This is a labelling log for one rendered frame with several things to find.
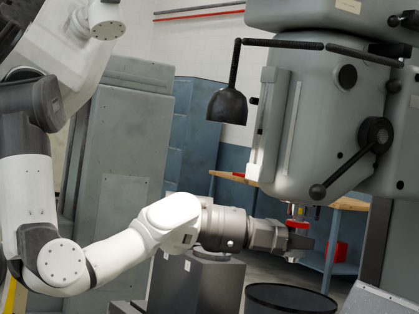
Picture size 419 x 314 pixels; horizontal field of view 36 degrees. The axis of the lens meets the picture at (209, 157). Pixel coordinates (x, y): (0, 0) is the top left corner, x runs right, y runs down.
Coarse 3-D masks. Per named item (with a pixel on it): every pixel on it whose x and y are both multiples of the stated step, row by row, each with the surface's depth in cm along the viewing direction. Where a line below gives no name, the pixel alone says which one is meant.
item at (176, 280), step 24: (168, 264) 151; (192, 264) 142; (216, 264) 140; (240, 264) 144; (168, 288) 150; (192, 288) 141; (216, 288) 141; (240, 288) 145; (168, 312) 148; (192, 312) 140; (216, 312) 142
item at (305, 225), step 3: (288, 219) 125; (291, 219) 125; (288, 222) 123; (291, 222) 123; (294, 222) 122; (297, 222) 122; (300, 222) 123; (303, 222) 123; (306, 222) 124; (288, 225) 123; (291, 225) 123; (294, 225) 122; (297, 225) 122; (300, 225) 122; (303, 225) 122; (306, 225) 123; (309, 225) 124; (303, 228) 122; (306, 228) 123
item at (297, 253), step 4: (288, 228) 123; (292, 228) 123; (296, 228) 122; (300, 228) 122; (292, 232) 123; (296, 232) 122; (300, 232) 122; (304, 232) 123; (308, 232) 124; (288, 252) 123; (292, 252) 123; (296, 252) 123; (300, 252) 123; (304, 252) 124; (288, 256) 123; (292, 256) 123; (296, 256) 123; (300, 256) 123; (304, 256) 124
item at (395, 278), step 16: (384, 208) 154; (400, 208) 150; (416, 208) 147; (368, 224) 157; (384, 224) 153; (400, 224) 150; (416, 224) 146; (368, 240) 157; (384, 240) 153; (400, 240) 149; (416, 240) 146; (368, 256) 156; (384, 256) 153; (400, 256) 149; (416, 256) 145; (368, 272) 156; (384, 272) 152; (400, 272) 149; (416, 272) 145; (384, 288) 152; (400, 288) 148; (416, 288) 145
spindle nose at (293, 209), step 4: (288, 204) 124; (292, 204) 123; (288, 208) 124; (292, 208) 123; (296, 208) 122; (304, 208) 122; (308, 208) 122; (312, 208) 124; (288, 212) 124; (292, 212) 123; (296, 212) 122; (304, 212) 122; (308, 212) 122; (296, 216) 122; (300, 216) 122; (304, 216) 122; (308, 216) 123
